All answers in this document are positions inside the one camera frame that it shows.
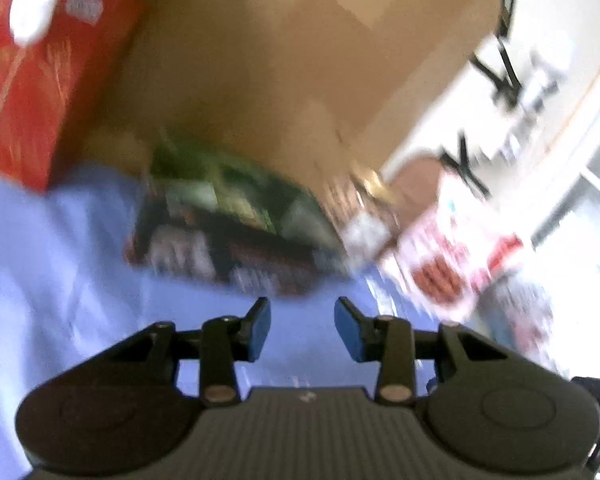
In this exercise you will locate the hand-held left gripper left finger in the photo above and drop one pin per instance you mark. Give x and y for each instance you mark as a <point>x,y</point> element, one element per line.
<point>257,330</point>

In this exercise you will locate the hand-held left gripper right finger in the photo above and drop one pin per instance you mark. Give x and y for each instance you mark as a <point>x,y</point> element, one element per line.
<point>349,332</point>

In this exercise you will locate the black sheep-print box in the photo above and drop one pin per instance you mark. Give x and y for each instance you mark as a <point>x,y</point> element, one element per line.
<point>220,255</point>

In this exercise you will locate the green snack packet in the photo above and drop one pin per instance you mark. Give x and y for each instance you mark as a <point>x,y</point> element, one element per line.
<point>205,180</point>

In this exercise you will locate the pink bag of twisted snacks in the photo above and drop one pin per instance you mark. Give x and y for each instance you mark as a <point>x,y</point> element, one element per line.
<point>440,260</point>

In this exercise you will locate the clear jar of nuts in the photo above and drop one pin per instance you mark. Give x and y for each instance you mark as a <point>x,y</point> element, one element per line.
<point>365,230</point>

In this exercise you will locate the black tape strip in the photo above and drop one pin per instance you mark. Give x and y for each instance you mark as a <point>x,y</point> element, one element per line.
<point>465,175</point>
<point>463,152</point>
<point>505,60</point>

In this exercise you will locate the blue printed cloth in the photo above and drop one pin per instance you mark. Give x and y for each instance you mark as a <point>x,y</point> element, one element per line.
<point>55,260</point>

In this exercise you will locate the red gift bag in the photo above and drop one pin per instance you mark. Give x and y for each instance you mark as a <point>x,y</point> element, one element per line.
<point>40,100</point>

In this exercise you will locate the pastel plush toy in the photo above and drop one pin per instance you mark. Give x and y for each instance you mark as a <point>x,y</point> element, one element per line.
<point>35,10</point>

